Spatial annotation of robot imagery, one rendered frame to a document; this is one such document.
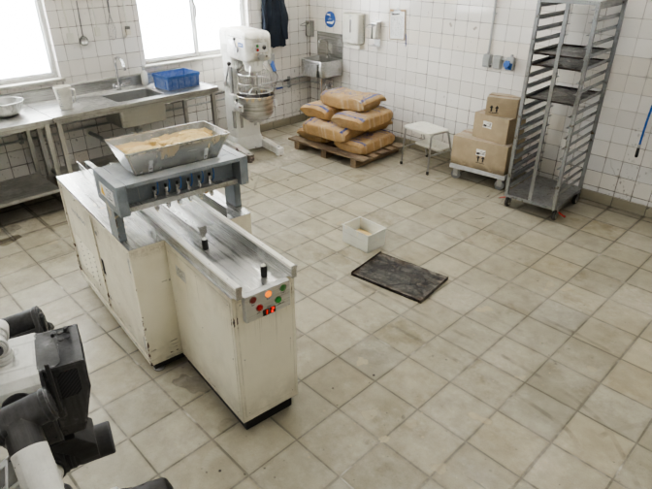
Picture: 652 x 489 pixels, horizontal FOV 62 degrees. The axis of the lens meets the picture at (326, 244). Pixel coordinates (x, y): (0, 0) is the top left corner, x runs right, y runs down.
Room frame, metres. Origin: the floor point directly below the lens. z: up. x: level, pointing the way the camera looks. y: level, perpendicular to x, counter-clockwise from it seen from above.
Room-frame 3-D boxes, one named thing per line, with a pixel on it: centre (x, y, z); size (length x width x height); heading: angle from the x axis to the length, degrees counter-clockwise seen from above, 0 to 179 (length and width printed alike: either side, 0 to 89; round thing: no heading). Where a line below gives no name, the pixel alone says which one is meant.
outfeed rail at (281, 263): (2.89, 0.77, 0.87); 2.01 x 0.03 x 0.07; 39
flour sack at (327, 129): (6.20, -0.09, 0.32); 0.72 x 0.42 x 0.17; 49
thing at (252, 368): (2.32, 0.50, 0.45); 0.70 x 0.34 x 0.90; 39
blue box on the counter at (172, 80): (5.84, 1.57, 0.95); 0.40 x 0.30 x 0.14; 137
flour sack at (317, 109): (6.55, -0.08, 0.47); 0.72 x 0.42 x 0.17; 135
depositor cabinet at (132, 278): (3.08, 1.11, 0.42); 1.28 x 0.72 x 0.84; 39
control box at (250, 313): (2.03, 0.27, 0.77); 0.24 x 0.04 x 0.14; 129
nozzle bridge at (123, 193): (2.71, 0.81, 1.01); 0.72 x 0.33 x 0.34; 129
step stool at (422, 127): (5.82, -1.14, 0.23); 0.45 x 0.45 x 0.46; 36
